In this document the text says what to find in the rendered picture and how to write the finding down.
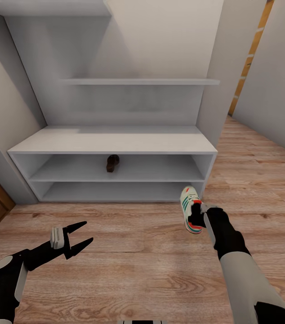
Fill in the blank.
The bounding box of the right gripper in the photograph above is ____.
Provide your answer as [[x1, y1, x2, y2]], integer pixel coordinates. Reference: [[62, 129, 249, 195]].
[[188, 213, 206, 228]]

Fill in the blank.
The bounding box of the gym shoe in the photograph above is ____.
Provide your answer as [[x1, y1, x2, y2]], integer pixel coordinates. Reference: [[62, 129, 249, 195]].
[[180, 186, 202, 234]]

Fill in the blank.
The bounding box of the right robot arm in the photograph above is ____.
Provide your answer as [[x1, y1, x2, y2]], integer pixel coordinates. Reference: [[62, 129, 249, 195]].
[[188, 203, 285, 324]]

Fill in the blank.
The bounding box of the sandal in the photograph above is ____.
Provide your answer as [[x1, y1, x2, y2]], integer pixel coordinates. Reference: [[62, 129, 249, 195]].
[[106, 154, 120, 173]]

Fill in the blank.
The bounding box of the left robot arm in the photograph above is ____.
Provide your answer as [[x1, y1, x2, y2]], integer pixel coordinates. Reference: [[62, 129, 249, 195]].
[[0, 221, 94, 324]]

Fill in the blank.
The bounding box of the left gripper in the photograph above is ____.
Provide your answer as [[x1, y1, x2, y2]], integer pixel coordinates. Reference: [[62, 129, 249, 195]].
[[40, 221, 94, 263]]

